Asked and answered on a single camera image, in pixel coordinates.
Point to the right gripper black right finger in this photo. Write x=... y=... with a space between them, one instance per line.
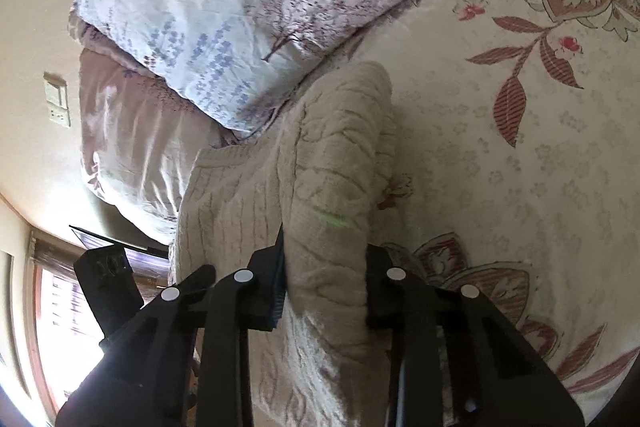
x=458 y=341

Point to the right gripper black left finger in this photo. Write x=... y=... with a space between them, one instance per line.
x=185 y=349

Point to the beige cable-knit sweater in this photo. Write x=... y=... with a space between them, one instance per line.
x=313 y=179

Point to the floral bedspread with red flowers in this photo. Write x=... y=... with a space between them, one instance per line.
x=517 y=168

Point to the window with wooden frame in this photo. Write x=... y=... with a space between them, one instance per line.
x=63 y=336

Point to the white wall power socket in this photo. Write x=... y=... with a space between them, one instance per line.
x=55 y=89

